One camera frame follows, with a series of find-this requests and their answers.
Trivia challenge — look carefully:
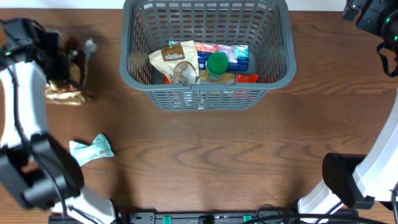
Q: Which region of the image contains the Kleenex tissue multipack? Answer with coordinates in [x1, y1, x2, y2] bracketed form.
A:
[195, 42, 249, 72]

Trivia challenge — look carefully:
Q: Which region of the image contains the gold Nescafe coffee bag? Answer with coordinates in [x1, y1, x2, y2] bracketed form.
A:
[44, 37, 98, 106]

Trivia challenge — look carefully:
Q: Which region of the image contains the orange cracker packet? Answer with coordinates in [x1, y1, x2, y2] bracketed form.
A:
[162, 73, 259, 85]

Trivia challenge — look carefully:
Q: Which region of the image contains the teal white snack packet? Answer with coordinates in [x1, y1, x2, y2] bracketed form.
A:
[69, 134, 114, 167]

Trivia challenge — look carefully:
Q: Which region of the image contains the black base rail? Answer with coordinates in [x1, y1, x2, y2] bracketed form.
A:
[48, 210, 360, 224]

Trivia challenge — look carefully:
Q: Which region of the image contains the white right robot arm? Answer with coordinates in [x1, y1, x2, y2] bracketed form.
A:
[293, 0, 397, 223]

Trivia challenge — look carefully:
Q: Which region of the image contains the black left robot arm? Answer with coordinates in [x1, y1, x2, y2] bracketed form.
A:
[1, 31, 118, 223]

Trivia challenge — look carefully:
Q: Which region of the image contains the clear nut mix bag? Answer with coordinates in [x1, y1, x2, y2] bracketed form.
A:
[149, 40, 200, 85]

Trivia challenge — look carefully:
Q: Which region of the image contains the green lid jar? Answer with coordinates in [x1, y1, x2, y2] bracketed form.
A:
[206, 52, 229, 80]

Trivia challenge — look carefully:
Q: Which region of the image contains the grey plastic basket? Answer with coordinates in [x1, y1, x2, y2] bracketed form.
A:
[120, 0, 297, 110]

